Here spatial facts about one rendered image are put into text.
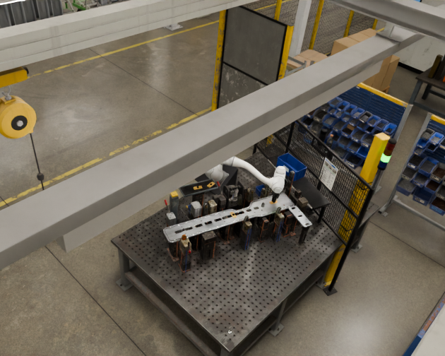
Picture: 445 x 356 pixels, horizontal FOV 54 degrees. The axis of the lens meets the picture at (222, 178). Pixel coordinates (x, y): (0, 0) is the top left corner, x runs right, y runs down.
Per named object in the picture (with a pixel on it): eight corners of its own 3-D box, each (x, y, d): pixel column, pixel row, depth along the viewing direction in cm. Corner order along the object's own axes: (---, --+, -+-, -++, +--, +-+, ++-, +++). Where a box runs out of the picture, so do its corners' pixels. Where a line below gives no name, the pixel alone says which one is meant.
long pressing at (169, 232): (170, 246, 393) (170, 244, 392) (161, 228, 408) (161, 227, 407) (295, 205, 449) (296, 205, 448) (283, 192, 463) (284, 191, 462)
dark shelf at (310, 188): (312, 210, 444) (313, 208, 442) (266, 159, 503) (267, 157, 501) (330, 205, 453) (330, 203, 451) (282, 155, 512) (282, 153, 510)
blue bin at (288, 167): (294, 181, 472) (296, 171, 464) (275, 166, 490) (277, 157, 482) (304, 176, 481) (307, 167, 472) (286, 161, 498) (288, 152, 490)
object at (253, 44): (274, 150, 690) (300, 25, 562) (268, 153, 682) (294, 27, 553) (214, 114, 755) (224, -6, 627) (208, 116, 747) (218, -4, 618)
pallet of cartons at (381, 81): (354, 110, 809) (372, 57, 741) (320, 92, 850) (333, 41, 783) (388, 92, 877) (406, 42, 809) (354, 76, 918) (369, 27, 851)
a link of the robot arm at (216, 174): (208, 181, 493) (200, 174, 475) (212, 165, 497) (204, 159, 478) (221, 183, 486) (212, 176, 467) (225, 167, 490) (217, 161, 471)
